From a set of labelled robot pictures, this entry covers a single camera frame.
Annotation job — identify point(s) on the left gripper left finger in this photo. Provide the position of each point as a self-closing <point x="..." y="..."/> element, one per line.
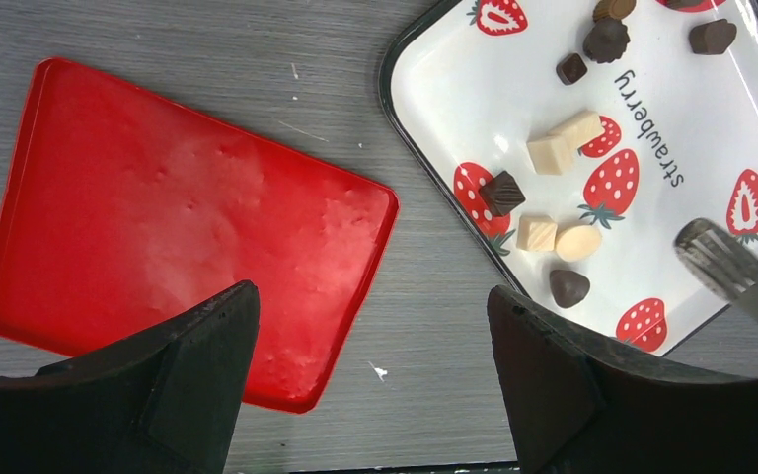
<point x="163" y="400"/>

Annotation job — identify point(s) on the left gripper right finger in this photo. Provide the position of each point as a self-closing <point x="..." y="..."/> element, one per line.
<point x="581" y="402"/>

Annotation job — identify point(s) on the metal tongs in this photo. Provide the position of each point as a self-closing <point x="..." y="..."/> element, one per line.
<point x="720" y="263"/>

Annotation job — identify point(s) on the dark teardrop chocolate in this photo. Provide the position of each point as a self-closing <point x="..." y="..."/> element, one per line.
<point x="568" y="287"/>

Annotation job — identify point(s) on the white oval chocolate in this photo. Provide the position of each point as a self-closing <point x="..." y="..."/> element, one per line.
<point x="577" y="243"/>

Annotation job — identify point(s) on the white square chocolate lower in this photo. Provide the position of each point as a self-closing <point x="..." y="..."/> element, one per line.
<point x="536" y="233"/>

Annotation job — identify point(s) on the dark ribbed square chocolate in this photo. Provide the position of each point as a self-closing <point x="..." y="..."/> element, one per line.
<point x="502" y="194"/>

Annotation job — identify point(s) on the white rectangular chocolate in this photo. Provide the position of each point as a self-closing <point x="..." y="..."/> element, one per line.
<point x="580" y="129"/>

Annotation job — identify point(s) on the tiny dark square chocolate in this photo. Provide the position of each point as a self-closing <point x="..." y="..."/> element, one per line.
<point x="571" y="69"/>

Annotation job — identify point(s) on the dark flower chocolate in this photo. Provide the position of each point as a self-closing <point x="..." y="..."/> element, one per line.
<point x="607" y="41"/>

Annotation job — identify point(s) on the dark heart chocolate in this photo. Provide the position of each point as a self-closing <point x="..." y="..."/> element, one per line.
<point x="712" y="38"/>

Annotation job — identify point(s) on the brown round chocolate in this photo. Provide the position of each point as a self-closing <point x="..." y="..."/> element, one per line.
<point x="613" y="9"/>

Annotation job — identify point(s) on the red box lid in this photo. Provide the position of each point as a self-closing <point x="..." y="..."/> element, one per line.
<point x="123" y="209"/>

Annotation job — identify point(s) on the strawberry print white tray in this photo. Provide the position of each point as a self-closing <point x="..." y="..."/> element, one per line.
<point x="470" y="83"/>

